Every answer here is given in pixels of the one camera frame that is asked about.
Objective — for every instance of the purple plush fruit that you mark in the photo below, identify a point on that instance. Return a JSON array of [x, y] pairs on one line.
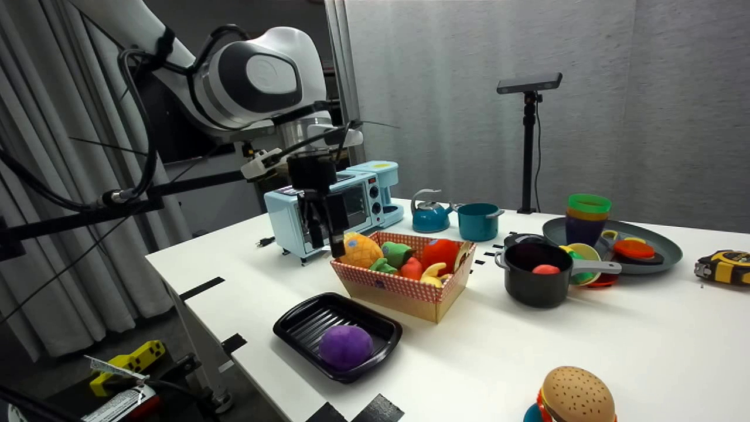
[[345, 348]]

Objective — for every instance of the red toy food piece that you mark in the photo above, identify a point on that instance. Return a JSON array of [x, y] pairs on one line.
[[544, 271]]

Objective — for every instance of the large red plush fruit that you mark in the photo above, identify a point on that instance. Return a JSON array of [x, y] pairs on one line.
[[441, 253]]

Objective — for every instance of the black tape strip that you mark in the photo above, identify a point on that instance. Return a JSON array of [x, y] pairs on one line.
[[327, 413], [378, 409], [200, 288], [233, 342]]

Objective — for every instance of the light grey backdrop curtain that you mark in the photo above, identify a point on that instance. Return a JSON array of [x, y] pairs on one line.
[[642, 118]]

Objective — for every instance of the orange toy food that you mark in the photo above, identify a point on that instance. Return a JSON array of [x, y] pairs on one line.
[[633, 248]]

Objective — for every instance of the small red plush fruit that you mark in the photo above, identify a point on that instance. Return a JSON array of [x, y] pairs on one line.
[[411, 267]]

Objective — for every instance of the toy burger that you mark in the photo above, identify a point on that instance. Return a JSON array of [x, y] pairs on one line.
[[577, 395]]

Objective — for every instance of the silver red tool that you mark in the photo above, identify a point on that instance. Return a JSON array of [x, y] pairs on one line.
[[126, 403]]

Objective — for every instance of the teal toy pot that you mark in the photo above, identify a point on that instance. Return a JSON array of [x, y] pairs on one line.
[[476, 224]]

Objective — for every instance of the red toy plate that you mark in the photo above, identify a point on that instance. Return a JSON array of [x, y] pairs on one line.
[[604, 282]]

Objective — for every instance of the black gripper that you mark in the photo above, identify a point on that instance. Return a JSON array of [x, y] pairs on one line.
[[316, 177]]

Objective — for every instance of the grey pleated curtain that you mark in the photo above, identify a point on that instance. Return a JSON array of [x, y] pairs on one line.
[[49, 94]]

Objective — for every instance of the yellow plush banana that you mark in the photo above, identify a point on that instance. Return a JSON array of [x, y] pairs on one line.
[[434, 272]]

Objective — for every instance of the yellow black tape measure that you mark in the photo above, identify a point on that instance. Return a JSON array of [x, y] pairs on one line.
[[727, 267]]

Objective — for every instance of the yellow black hand tool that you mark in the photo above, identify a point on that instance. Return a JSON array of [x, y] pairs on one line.
[[129, 363]]

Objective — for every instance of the black ridged tray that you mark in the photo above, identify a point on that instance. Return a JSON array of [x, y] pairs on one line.
[[313, 320]]

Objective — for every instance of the teal toy kettle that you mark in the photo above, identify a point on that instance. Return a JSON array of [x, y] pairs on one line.
[[429, 217]]

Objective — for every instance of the green plush fruit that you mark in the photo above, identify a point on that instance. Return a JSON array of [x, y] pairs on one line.
[[394, 252]]

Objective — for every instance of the green yellow toy plate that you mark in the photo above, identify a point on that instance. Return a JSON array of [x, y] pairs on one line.
[[584, 255]]

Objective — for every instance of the black tripod stand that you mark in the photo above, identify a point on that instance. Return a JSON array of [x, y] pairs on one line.
[[530, 142]]

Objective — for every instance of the black metal rail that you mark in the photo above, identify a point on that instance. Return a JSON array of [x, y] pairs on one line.
[[79, 219]]

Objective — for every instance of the light blue toy oven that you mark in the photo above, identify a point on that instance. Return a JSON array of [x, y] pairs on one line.
[[367, 194]]

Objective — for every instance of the yellow orange plush fruit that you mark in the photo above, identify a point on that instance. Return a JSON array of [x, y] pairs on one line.
[[363, 248]]

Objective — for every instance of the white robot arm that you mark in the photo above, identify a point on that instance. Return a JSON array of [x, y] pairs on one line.
[[258, 74]]

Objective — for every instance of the wicker basket with toy food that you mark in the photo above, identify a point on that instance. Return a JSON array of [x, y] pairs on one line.
[[399, 293]]

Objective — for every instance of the stacked colourful toy cups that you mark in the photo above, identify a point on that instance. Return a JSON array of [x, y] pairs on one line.
[[588, 219]]

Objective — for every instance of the dark grey round plate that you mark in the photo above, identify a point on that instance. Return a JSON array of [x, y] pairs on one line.
[[665, 248]]

